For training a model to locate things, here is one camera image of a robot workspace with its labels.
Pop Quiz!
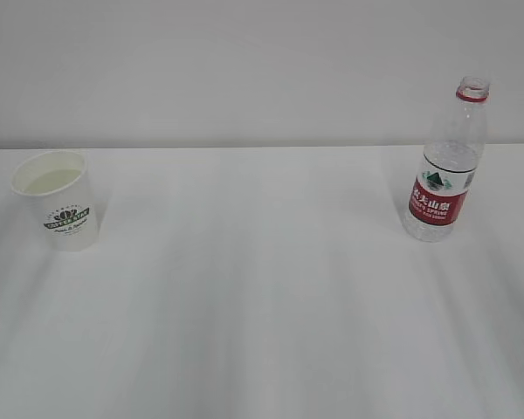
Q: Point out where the clear water bottle red label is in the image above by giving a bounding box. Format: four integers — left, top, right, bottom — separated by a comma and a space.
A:
403, 76, 490, 243

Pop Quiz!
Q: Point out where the white paper cup green logo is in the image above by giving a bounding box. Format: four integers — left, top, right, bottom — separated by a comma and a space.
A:
11, 150, 99, 251

